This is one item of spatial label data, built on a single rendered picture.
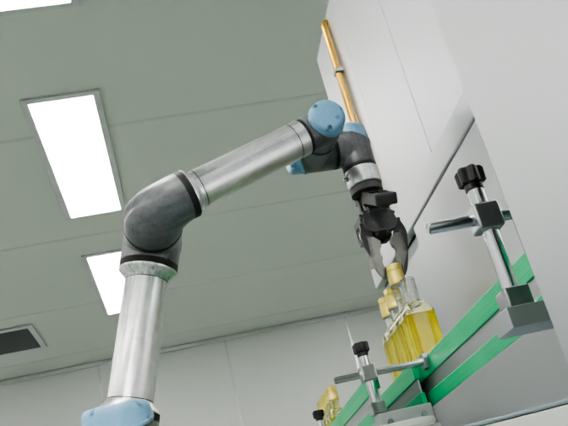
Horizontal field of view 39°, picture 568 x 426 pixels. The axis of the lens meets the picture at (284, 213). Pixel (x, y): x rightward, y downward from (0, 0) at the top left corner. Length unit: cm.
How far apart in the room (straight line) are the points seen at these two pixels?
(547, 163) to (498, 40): 9
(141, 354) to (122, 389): 7
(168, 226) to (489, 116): 99
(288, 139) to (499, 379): 69
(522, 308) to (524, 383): 28
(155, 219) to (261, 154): 24
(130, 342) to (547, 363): 82
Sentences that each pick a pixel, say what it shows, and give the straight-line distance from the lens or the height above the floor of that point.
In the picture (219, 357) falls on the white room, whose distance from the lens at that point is 753.
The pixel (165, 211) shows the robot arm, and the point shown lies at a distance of 147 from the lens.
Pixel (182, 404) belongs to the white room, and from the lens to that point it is 743.
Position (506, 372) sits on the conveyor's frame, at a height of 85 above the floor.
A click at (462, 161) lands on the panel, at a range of 152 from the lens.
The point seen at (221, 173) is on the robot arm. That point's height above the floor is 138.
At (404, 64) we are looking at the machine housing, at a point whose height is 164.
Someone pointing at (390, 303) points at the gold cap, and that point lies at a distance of 166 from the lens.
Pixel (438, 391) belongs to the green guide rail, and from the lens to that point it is 140.
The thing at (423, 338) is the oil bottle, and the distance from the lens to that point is 152.
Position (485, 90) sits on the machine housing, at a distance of 58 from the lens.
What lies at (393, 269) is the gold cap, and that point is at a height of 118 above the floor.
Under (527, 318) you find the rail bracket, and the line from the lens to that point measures 75.
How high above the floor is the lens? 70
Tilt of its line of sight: 23 degrees up
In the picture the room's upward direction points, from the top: 14 degrees counter-clockwise
